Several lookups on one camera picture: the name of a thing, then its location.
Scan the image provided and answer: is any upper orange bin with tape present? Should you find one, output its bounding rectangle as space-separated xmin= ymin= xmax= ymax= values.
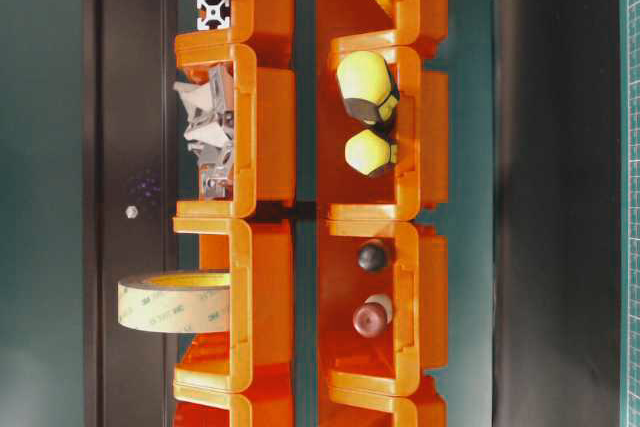
xmin=173 ymin=217 xmax=294 ymax=403

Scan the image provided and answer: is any beige double-sided tape roll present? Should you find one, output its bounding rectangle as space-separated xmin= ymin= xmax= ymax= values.
xmin=117 ymin=271 xmax=231 ymax=333

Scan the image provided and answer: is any upper orange bin red tape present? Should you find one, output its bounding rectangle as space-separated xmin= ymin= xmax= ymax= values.
xmin=173 ymin=387 xmax=294 ymax=427

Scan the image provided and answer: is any black rack base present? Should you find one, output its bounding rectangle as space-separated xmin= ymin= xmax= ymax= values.
xmin=82 ymin=0 xmax=178 ymax=426

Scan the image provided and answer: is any small yellow black screwdriver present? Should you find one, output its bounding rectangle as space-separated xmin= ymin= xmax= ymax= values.
xmin=344 ymin=129 xmax=397 ymax=177

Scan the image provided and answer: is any lower orange bin with screwdrivers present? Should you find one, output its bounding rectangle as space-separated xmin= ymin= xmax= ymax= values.
xmin=316 ymin=46 xmax=449 ymax=221

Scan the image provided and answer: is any upper orange bin with brackets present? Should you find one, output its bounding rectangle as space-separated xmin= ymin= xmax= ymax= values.
xmin=176 ymin=44 xmax=296 ymax=218

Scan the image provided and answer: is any large yellow black screwdriver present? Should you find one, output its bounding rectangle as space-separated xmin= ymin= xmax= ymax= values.
xmin=336 ymin=51 xmax=400 ymax=126

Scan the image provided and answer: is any pile of grey corner brackets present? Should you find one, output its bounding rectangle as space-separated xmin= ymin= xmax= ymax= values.
xmin=173 ymin=62 xmax=235 ymax=200

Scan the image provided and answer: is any lower orange bin with cutter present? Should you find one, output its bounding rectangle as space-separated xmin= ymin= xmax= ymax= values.
xmin=316 ymin=0 xmax=448 ymax=58

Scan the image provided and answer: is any black aluminium extrusion lower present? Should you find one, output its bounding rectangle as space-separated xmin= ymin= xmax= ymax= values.
xmin=196 ymin=0 xmax=231 ymax=31

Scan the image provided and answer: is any green cutting mat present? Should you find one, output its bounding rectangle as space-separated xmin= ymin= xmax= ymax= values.
xmin=619 ymin=0 xmax=639 ymax=426

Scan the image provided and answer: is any black handled tool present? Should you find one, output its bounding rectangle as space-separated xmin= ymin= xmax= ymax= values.
xmin=357 ymin=239 xmax=392 ymax=272

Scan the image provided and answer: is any red white handled tool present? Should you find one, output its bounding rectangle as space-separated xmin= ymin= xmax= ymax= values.
xmin=352 ymin=293 xmax=393 ymax=338

